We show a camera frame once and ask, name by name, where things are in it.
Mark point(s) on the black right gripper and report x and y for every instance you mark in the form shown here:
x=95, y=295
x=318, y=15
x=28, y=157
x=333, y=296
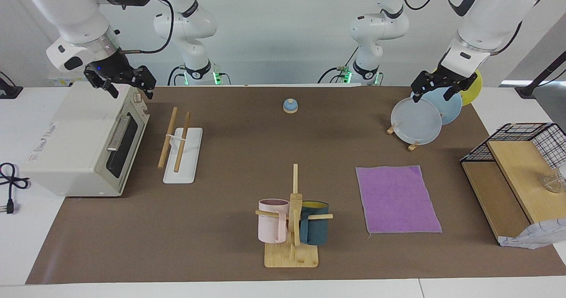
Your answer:
x=115, y=70

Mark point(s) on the light blue plate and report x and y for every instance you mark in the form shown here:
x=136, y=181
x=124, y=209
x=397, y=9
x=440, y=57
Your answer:
x=449, y=108

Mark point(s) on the black stand pole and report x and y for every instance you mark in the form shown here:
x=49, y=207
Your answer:
x=526, y=91

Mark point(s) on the black stand foot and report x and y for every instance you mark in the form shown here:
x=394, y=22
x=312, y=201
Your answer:
x=9, y=92

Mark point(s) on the pink mug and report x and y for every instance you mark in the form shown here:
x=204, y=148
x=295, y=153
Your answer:
x=270, y=227

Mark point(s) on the cream toaster oven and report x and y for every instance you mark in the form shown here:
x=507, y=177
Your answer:
x=66, y=139

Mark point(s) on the dark teal mug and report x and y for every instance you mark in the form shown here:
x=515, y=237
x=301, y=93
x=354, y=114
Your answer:
x=316, y=229

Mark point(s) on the purple and grey towel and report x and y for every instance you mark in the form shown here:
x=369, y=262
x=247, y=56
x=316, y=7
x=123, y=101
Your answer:
x=398, y=200

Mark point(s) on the grey plate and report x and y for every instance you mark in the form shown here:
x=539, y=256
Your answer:
x=415, y=121

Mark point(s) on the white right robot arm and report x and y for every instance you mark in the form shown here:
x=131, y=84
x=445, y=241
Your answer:
x=75, y=15

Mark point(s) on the wooden plate rack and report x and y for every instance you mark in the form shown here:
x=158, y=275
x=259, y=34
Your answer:
x=413, y=147

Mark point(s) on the small blue round bell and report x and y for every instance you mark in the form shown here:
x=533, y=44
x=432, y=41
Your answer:
x=290, y=107

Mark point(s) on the wooden shelf box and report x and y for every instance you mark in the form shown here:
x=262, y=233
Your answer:
x=508, y=165

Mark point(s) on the patterned white paper sheet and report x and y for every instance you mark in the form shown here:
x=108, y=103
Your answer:
x=539, y=236

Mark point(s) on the clear glass cup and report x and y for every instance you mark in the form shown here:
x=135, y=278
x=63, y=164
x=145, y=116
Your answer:
x=552, y=183

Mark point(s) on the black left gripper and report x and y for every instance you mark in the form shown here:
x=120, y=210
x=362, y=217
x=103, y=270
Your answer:
x=446, y=78

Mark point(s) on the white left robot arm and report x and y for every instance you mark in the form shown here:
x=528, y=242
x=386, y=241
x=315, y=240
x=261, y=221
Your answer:
x=486, y=19

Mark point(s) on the wooden mug tree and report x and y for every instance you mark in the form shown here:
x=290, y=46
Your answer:
x=292, y=256

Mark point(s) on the white wooden towel rack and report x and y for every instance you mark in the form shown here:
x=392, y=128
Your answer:
x=183, y=156

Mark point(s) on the brown table mat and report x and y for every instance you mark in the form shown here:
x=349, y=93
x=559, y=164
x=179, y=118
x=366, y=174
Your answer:
x=221, y=227

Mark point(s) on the yellow plate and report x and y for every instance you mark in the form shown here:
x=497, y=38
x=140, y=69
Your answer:
x=473, y=91

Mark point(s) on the white power strip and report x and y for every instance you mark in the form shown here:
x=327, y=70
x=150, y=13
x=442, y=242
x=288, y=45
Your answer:
x=59, y=82

